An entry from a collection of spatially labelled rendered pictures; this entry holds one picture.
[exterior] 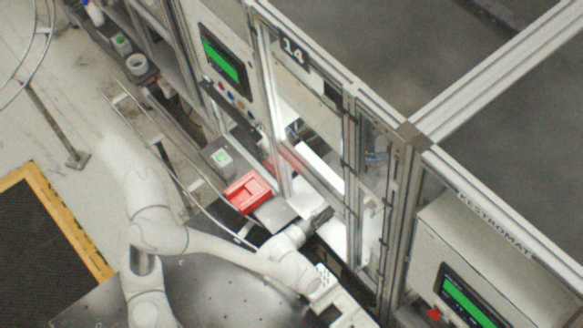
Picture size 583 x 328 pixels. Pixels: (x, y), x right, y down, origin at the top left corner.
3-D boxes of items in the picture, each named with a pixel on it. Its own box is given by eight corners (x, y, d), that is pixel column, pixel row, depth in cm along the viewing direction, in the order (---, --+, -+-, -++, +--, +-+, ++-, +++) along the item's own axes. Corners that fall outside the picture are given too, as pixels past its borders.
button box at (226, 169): (215, 169, 278) (209, 155, 268) (230, 159, 281) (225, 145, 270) (226, 181, 275) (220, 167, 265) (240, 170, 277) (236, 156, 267)
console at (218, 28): (197, 75, 247) (167, -16, 208) (255, 36, 255) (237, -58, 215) (263, 142, 229) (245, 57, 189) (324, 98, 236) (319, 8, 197)
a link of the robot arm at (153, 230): (194, 243, 207) (183, 209, 214) (147, 238, 194) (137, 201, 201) (170, 264, 213) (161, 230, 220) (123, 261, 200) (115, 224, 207)
